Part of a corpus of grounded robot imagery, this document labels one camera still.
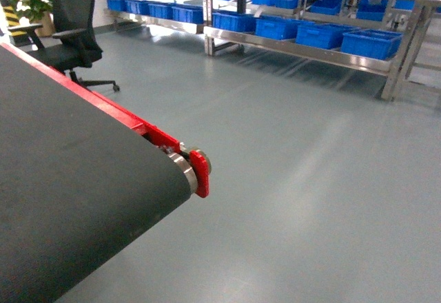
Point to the red conveyor frame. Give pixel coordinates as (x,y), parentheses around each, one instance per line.
(194,156)

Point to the stainless steel shelf rack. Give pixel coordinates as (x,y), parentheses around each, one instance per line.
(273,24)

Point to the blue empty target bin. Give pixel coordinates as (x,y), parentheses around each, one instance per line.
(326,36)

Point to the blue bin with red bags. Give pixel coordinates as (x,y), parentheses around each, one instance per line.
(374,44)

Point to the black office chair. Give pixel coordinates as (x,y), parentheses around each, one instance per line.
(78,47)

